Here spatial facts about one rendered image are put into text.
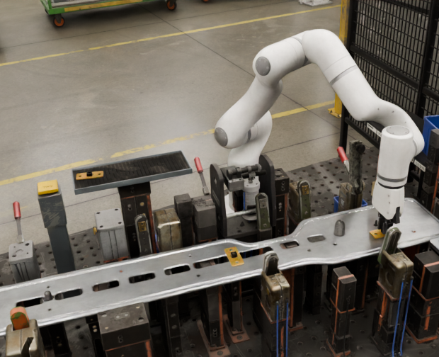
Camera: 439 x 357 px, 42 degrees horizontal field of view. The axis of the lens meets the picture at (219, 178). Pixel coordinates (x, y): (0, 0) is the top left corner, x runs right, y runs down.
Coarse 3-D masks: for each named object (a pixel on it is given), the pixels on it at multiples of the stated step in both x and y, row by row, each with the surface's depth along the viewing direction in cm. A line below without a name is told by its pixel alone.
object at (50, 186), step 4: (52, 180) 178; (56, 180) 178; (40, 184) 176; (44, 184) 176; (48, 184) 176; (52, 184) 176; (56, 184) 176; (40, 188) 174; (44, 188) 174; (48, 188) 174; (52, 188) 173; (56, 188) 173; (40, 192) 172; (44, 192) 173; (48, 192) 173; (52, 192) 174
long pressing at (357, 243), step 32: (320, 224) 179; (352, 224) 178; (416, 224) 177; (160, 256) 168; (192, 256) 168; (256, 256) 166; (288, 256) 166; (320, 256) 165; (352, 256) 165; (0, 288) 158; (32, 288) 158; (64, 288) 158; (128, 288) 157; (160, 288) 156; (192, 288) 156; (0, 320) 148; (64, 320) 148
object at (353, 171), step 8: (352, 144) 179; (360, 144) 177; (352, 152) 180; (360, 152) 178; (352, 160) 181; (360, 160) 182; (352, 168) 182; (360, 168) 183; (352, 176) 183; (360, 176) 184; (352, 184) 184; (360, 184) 185; (352, 192) 185
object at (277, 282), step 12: (264, 276) 152; (276, 276) 152; (264, 288) 154; (276, 288) 148; (288, 288) 149; (264, 300) 156; (276, 300) 149; (288, 300) 150; (264, 312) 160; (276, 312) 152; (288, 312) 153; (264, 324) 162; (276, 324) 155; (264, 336) 165; (276, 336) 158; (264, 348) 166; (276, 348) 160
